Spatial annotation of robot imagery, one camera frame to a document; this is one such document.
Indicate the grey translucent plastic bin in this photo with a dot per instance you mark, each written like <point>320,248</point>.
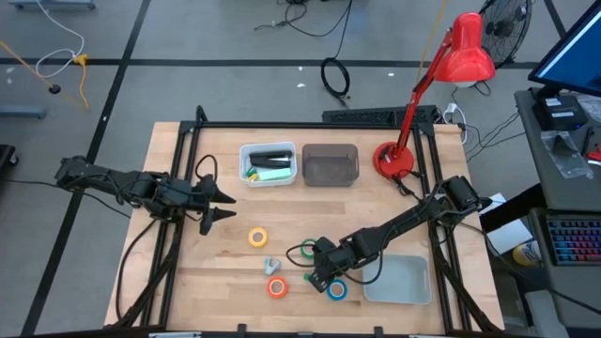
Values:
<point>328,178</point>

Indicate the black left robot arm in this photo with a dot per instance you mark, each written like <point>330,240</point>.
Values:
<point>117,185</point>

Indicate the mint green stapler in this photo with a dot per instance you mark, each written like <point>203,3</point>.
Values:
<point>277,174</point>

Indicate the grey desk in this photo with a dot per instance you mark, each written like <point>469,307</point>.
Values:
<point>568,192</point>

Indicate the white paper sheet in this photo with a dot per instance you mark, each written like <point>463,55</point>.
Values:
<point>509,237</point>

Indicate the green tape roll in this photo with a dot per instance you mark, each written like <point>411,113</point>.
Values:
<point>303,249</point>

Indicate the black mini computer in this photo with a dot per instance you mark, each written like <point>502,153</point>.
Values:
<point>559,117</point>

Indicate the red desk lamp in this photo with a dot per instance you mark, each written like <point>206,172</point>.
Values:
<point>465,51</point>

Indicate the white power adapter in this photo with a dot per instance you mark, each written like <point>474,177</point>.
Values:
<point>451,109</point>

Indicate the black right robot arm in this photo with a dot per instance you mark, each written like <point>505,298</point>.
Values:
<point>404,220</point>

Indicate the green mini stapler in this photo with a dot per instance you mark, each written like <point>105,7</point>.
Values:
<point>306,277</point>

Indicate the black computer monitor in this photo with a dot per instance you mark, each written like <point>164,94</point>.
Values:
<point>577,56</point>

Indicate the small boxy green stapler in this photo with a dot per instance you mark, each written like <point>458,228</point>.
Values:
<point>250,172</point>

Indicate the grey cart base bar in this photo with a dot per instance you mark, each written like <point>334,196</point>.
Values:
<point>21,112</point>
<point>51,4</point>

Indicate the light grey plastic tray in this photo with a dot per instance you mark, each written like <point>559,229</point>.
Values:
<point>404,281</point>

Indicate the black aluminium table frame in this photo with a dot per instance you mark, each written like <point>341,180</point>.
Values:
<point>310,125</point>

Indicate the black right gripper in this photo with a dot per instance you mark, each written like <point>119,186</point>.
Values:
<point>331,258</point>

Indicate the black caster wheel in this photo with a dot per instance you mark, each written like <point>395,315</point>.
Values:
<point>7,155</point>

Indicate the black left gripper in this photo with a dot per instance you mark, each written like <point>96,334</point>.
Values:
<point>188,197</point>

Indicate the light blue staple remover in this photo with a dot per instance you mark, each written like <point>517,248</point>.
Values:
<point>271,268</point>

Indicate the white plastic bin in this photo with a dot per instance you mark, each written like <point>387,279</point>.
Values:
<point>270,184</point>

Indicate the clear plastic bag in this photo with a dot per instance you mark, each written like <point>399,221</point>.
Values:
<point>563,155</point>

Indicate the blue tape roll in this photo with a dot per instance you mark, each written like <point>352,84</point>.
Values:
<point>343,292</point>

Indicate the yellow wipes canister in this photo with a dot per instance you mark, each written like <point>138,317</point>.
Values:
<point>526,253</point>

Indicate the yellow mini stapler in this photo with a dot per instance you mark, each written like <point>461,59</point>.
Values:
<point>254,178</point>

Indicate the black floor fan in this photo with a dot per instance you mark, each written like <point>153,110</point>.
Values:
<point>504,28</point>

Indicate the black table clamp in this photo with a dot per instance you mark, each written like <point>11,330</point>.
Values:
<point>241,331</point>
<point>378,332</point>

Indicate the black keyboard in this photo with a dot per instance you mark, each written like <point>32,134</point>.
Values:
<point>357,115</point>

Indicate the backlit rainbow keyboard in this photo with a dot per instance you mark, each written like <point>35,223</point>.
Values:
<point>575,241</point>

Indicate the orange tape roll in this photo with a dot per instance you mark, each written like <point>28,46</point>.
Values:
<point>269,287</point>

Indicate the yellow tape roll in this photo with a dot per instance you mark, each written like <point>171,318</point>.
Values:
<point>250,237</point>

